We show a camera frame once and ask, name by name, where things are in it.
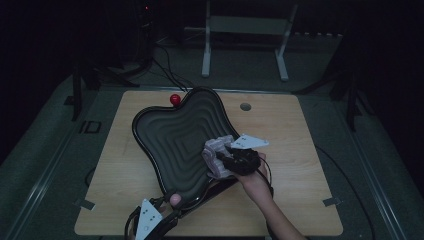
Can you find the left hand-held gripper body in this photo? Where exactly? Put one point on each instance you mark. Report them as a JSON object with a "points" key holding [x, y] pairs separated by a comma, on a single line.
{"points": [[148, 220]]}

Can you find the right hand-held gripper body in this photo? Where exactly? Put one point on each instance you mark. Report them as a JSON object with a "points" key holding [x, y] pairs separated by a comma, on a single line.
{"points": [[241, 161]]}

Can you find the grey striped cloth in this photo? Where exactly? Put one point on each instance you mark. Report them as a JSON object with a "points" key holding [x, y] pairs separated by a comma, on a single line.
{"points": [[215, 166]]}

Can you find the black wavy tray with balls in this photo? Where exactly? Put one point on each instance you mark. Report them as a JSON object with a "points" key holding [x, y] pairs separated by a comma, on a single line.
{"points": [[173, 143]]}

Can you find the person's left hand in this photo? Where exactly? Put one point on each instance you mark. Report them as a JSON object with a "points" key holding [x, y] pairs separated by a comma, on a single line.
{"points": [[163, 209]]}

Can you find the person's right hand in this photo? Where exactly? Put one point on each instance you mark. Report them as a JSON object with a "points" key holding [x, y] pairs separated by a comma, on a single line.
{"points": [[256, 185]]}

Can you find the black metal stand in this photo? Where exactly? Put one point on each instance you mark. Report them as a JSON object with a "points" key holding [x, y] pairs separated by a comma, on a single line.
{"points": [[77, 96], [350, 106]]}

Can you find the white power strip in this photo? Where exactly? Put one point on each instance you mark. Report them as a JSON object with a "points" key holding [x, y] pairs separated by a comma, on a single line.
{"points": [[316, 34]]}

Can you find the black pole with red light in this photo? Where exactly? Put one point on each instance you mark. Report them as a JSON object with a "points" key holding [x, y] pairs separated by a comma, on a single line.
{"points": [[145, 26]]}

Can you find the white metal stand frame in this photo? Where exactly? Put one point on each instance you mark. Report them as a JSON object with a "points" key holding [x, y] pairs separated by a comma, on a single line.
{"points": [[206, 50]]}

